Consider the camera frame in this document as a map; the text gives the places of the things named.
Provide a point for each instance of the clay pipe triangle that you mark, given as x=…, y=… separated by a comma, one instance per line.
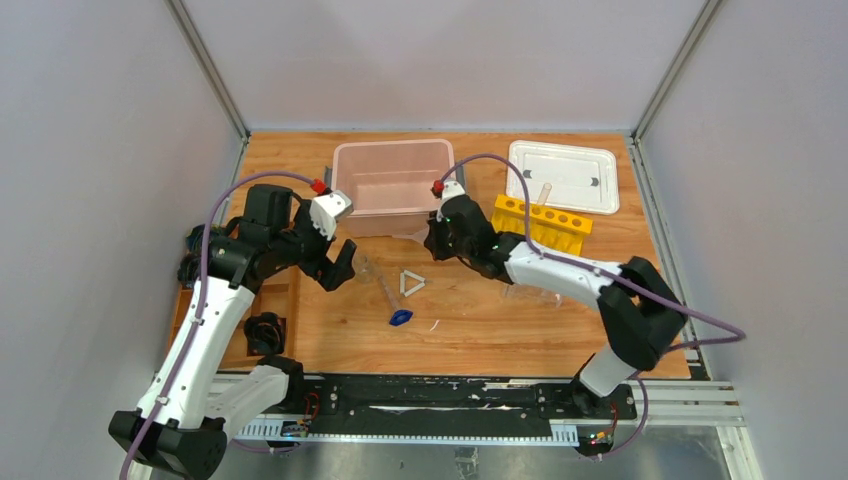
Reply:
x=410, y=283

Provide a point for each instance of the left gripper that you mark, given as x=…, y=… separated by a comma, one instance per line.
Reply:
x=323, y=255

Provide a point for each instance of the white plastic lid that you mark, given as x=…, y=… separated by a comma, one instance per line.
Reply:
x=582, y=179

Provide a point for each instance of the yellow test tube rack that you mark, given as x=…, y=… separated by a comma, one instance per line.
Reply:
x=549, y=227

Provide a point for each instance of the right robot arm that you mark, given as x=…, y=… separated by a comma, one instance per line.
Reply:
x=639, y=312

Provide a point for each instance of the clear well plate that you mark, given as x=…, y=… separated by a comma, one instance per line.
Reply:
x=536, y=294

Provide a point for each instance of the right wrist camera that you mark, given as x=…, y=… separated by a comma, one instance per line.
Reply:
x=450, y=189

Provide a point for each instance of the rolled patterned tie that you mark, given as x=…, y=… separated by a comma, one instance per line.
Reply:
x=193, y=240

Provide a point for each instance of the wooden compartment tray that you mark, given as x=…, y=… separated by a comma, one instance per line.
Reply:
x=278, y=295

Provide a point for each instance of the glass graduated tube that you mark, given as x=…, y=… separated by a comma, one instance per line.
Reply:
x=389, y=294

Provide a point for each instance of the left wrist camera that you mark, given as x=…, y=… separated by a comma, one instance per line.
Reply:
x=327, y=210

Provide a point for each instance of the small glass flask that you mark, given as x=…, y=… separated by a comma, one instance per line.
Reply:
x=365, y=269

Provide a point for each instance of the blue plastic clip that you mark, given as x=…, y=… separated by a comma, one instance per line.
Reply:
x=400, y=317

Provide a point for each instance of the clear plastic funnel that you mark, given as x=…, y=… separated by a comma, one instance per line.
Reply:
x=418, y=237

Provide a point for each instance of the rolled dark floral tie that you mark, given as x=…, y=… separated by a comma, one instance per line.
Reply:
x=265, y=334

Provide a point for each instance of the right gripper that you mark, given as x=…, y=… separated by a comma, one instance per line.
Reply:
x=433, y=241

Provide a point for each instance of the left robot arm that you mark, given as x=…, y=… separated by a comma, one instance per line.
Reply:
x=176, y=426

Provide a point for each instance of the pink plastic bin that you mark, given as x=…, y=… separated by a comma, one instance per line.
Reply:
x=389, y=183

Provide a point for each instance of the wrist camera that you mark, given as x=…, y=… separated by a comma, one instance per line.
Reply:
x=450, y=189
x=327, y=210

